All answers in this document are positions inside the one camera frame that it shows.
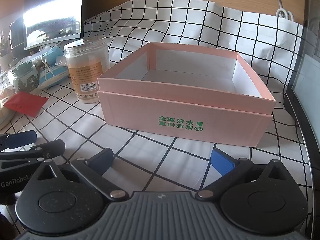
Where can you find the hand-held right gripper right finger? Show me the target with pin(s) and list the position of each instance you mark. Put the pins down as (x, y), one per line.
(222, 163)

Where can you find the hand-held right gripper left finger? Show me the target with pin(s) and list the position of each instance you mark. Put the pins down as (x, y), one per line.
(101, 161)

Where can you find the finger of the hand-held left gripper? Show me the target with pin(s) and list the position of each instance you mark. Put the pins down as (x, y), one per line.
(22, 138)
(50, 147)

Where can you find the pale pink cloth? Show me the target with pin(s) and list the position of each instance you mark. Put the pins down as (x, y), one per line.
(6, 93)

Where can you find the pink cardboard box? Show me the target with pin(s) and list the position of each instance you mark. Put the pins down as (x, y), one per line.
(175, 115)

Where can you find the red paper packet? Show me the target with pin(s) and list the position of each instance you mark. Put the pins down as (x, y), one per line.
(26, 103)

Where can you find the white black grid tablecloth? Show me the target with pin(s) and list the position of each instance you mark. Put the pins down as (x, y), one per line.
(150, 155)

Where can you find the glass jar green label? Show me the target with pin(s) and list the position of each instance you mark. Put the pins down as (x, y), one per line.
(25, 80)

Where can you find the light blue face mask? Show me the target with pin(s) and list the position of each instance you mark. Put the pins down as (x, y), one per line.
(53, 76)

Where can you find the clear plastic jar orange label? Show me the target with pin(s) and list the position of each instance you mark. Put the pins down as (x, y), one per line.
(85, 72)

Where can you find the dark framed glass panel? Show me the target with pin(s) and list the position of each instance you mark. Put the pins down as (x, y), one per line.
(297, 120)

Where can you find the black computer monitor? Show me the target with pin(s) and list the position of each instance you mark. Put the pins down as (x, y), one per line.
(52, 0)

